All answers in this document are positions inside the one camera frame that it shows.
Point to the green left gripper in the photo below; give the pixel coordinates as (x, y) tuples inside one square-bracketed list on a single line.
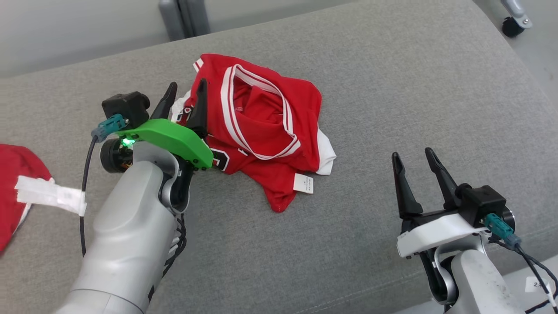
[(174, 137)]

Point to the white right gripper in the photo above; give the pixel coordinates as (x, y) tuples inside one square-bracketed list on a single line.
[(436, 233)]

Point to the red basketball jersey shirt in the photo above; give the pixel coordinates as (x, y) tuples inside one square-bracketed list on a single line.
[(266, 113)]

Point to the red shorts white trim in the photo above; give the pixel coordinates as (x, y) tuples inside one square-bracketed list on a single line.
[(13, 183)]

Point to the grey fabric sofa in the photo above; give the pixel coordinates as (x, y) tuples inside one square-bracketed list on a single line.
[(392, 96)]

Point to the white tape tag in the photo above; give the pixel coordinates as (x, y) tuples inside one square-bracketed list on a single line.
[(48, 194)]

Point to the black caster wheel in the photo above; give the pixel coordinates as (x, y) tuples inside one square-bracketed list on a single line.
[(512, 26)]

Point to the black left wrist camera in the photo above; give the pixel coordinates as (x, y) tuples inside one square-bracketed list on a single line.
[(126, 107)]

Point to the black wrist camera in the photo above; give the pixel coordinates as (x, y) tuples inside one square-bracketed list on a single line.
[(126, 107), (484, 200)]

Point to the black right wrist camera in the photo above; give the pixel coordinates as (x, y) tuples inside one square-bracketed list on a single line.
[(484, 200)]

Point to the grey partition post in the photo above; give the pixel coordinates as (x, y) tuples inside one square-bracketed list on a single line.
[(183, 17)]

